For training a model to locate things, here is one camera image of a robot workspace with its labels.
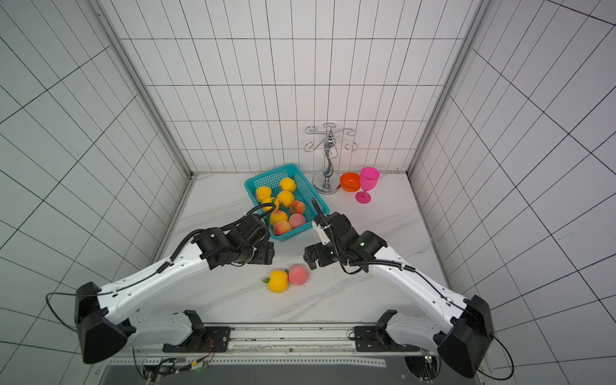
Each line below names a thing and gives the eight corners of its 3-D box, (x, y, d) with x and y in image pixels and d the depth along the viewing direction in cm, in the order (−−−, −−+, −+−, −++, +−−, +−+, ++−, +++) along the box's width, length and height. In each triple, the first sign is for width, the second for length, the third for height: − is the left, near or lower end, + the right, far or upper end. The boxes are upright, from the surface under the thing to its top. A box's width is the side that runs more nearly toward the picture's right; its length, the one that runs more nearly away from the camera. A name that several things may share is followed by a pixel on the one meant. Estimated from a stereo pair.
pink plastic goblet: (356, 204, 109) (362, 181, 97) (354, 189, 115) (359, 167, 103) (373, 204, 109) (381, 182, 97) (370, 189, 115) (377, 167, 103)
